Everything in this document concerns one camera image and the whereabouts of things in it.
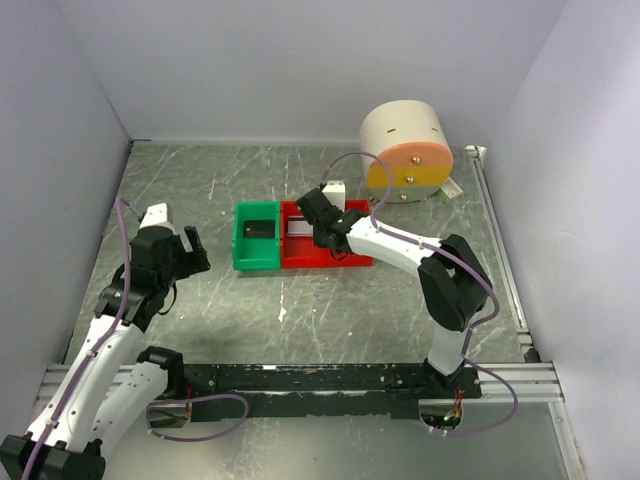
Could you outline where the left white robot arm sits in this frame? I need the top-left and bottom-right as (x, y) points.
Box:
(1, 225), (210, 479)

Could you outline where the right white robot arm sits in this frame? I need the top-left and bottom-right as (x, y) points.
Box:
(296, 188), (499, 398)

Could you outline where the white magnetic stripe card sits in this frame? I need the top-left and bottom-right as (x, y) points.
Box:
(286, 217), (313, 237)

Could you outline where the black card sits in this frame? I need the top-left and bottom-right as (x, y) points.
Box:
(243, 219), (276, 239)

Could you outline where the right red plastic bin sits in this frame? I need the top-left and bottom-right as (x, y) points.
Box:
(324, 208), (374, 268)

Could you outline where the red plastic bin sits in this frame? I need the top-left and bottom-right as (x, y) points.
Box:
(279, 201), (329, 269)
(324, 208), (374, 268)

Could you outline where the middle red plastic bin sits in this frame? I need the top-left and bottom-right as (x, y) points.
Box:
(279, 201), (329, 269)

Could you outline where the green plastic bin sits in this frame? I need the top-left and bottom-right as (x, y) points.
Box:
(231, 201), (280, 271)

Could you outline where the beige cylindrical drawer cabinet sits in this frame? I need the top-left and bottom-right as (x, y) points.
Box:
(360, 100), (453, 203)

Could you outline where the small white tag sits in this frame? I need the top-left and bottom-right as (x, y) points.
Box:
(440, 178), (464, 201)

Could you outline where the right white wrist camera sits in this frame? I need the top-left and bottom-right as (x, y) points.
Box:
(321, 180), (346, 211)

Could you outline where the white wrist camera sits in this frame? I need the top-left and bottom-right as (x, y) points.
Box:
(321, 180), (346, 211)
(139, 202), (176, 234)

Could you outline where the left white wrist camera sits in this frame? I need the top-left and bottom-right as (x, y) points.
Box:
(139, 202), (176, 234)

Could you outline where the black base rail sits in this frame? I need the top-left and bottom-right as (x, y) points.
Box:
(160, 363), (481, 422)

